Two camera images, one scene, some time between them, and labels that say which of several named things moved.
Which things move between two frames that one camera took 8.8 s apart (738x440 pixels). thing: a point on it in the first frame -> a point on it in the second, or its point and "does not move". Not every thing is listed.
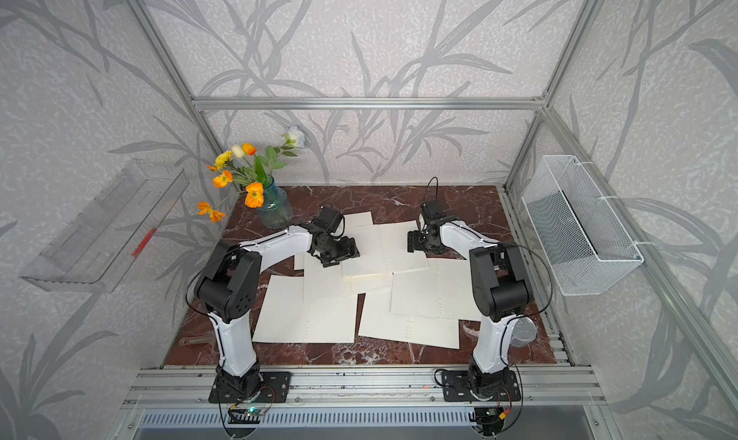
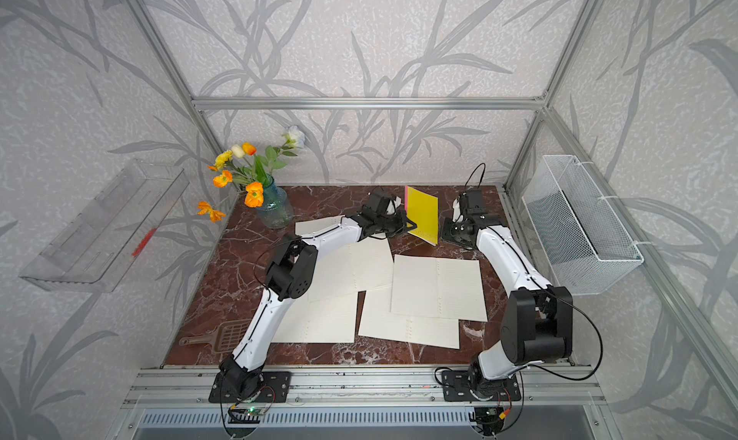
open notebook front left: (286, 318) does not move
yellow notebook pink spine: (383, 248) -> (422, 208)
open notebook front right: (378, 321) does not move
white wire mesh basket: (586, 247) does not move
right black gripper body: (419, 241) -> (450, 231)
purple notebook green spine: (444, 290) does not move
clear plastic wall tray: (102, 241) does not move
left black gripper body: (336, 251) -> (391, 226)
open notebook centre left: (329, 284) does not move
